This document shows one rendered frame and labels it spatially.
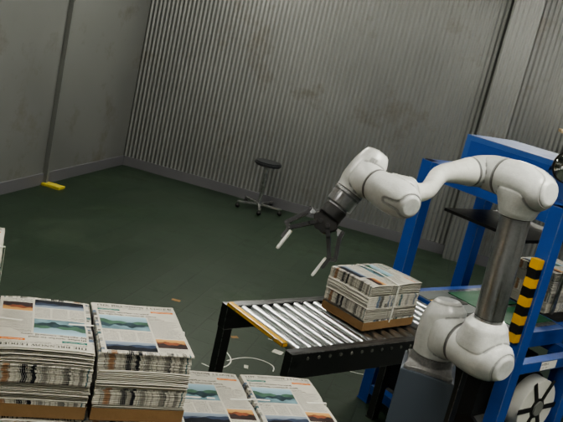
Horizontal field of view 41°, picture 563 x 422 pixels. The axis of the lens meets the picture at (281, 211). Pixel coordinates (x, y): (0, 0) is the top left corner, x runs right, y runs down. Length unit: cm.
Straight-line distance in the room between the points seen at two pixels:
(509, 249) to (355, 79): 646
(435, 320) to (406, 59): 626
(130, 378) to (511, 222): 131
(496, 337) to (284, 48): 678
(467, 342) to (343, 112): 645
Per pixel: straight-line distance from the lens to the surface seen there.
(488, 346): 269
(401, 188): 218
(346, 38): 895
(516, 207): 257
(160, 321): 259
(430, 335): 284
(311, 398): 286
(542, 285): 405
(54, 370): 235
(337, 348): 341
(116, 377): 238
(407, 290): 381
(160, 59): 961
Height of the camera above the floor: 208
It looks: 13 degrees down
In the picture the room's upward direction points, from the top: 13 degrees clockwise
